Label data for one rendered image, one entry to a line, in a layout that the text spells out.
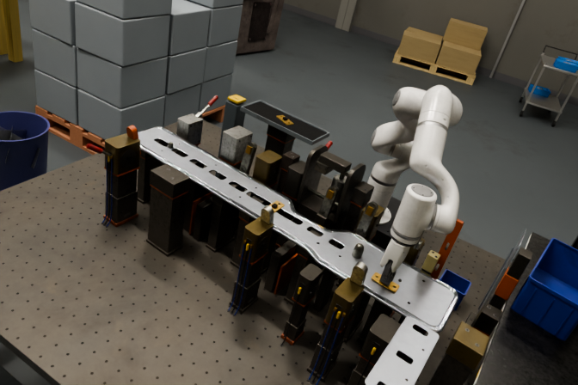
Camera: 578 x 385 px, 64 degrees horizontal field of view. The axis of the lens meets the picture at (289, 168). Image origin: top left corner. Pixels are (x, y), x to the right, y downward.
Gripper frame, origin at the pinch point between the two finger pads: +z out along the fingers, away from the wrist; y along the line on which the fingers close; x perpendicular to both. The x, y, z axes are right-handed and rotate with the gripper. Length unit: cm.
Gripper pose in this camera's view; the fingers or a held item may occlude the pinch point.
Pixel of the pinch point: (388, 276)
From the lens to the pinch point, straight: 147.7
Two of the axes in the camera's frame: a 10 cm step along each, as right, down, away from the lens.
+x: 8.1, 4.2, -4.1
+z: -1.9, 8.5, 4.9
